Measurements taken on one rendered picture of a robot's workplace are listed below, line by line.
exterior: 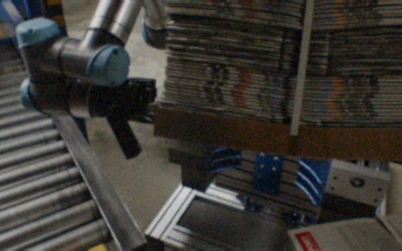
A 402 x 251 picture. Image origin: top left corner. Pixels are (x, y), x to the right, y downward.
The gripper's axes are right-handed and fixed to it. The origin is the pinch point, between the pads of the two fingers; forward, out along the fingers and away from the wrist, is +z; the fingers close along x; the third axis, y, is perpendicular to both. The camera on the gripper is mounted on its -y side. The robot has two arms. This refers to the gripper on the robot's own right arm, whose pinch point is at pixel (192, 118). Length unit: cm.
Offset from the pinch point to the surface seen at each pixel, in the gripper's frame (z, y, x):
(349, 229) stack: 31.5, -17.7, -3.8
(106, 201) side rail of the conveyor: -17.3, -19.5, -1.2
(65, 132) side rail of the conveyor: -38.2, -11.1, 20.4
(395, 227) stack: 40.1, -16.9, -1.7
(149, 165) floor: -45, -55, 128
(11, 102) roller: -63, -7, 34
